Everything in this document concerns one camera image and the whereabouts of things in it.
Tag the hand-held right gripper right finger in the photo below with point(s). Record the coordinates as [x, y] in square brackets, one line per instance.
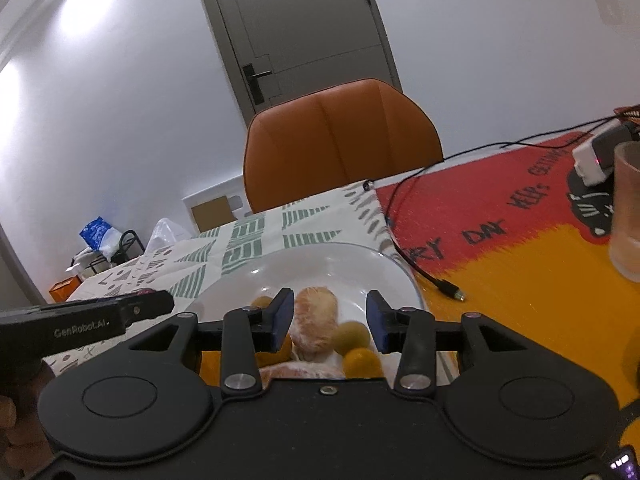
[375, 322]

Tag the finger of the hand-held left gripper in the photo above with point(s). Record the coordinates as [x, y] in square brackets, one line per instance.
[150, 305]

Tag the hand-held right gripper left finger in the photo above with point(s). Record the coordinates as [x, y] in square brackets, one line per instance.
[284, 317]

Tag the small orange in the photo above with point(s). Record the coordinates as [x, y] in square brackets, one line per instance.
[210, 367]
[260, 302]

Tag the small green fruit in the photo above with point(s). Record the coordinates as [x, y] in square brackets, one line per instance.
[350, 336]

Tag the yellow orange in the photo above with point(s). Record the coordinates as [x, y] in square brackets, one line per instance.
[361, 361]

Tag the white plate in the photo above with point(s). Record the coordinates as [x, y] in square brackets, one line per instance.
[320, 265]

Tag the person's left hand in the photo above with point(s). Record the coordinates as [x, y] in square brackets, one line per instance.
[20, 430]

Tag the orange box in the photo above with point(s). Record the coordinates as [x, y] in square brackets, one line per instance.
[62, 290]

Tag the black metal rack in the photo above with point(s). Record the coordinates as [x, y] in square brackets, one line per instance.
[131, 244]

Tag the white plastic bag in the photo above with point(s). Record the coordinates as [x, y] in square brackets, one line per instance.
[167, 235]

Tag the blue plastic bag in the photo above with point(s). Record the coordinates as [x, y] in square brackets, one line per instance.
[95, 235]

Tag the brown cardboard sheet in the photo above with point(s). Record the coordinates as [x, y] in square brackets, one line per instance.
[210, 215]

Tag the white foam packing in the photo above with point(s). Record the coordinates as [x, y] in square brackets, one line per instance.
[237, 192]

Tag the red yellow table mat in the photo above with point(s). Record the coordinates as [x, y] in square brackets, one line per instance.
[525, 280]

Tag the orange leather chair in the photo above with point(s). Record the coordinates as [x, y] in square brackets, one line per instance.
[340, 145]

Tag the white power adapter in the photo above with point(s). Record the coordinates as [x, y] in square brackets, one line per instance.
[587, 162]

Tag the clear plastic cup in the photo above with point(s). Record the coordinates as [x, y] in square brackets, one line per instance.
[625, 210]

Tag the grey door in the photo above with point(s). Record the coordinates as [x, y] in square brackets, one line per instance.
[300, 25]

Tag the grey charger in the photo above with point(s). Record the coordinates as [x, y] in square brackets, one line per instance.
[615, 142]

